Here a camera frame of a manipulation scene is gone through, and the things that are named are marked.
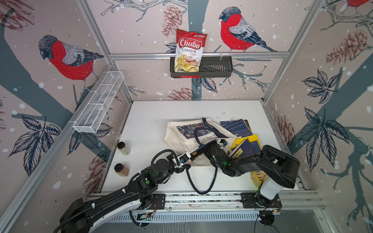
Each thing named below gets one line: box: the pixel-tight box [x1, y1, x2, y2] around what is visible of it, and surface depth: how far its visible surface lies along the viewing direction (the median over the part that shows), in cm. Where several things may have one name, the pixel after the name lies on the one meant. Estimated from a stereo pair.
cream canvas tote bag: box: [164, 117, 237, 167], surface depth 85 cm
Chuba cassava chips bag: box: [174, 28, 208, 73], surface depth 86 cm
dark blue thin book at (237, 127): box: [220, 118, 254, 138], surface depth 100 cm
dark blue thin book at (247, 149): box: [232, 138, 262, 159], surface depth 87 cm
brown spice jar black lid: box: [114, 163, 130, 178], surface depth 79 cm
